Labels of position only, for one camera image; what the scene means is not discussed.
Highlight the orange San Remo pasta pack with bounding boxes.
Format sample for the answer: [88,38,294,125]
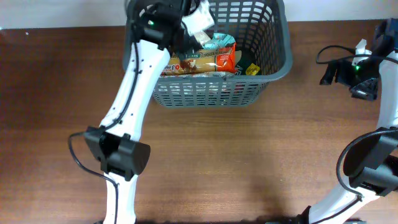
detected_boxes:
[162,44,236,76]

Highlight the mint flushable wipes pack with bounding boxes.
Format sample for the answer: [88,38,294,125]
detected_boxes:
[203,32,236,50]

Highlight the beige kraft stand-up pouch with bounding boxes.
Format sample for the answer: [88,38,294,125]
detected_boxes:
[182,0,215,45]

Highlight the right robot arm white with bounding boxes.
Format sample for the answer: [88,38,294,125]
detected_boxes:
[290,18,397,223]

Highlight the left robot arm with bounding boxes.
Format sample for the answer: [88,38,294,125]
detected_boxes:
[82,1,215,223]

